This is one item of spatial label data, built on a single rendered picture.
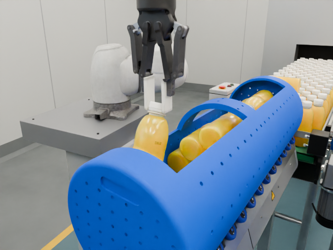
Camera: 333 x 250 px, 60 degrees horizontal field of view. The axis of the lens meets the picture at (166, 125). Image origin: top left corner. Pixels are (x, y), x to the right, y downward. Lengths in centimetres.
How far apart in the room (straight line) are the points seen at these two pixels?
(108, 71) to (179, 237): 79
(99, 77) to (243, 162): 68
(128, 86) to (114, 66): 9
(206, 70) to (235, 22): 104
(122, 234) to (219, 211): 17
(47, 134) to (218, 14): 493
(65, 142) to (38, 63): 271
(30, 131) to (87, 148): 28
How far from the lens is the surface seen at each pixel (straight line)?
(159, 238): 48
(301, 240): 203
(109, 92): 113
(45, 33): 383
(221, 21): 575
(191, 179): 49
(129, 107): 119
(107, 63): 111
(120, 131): 106
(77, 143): 105
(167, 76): 57
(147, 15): 59
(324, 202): 153
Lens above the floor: 145
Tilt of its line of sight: 21 degrees down
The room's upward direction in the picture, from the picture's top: straight up
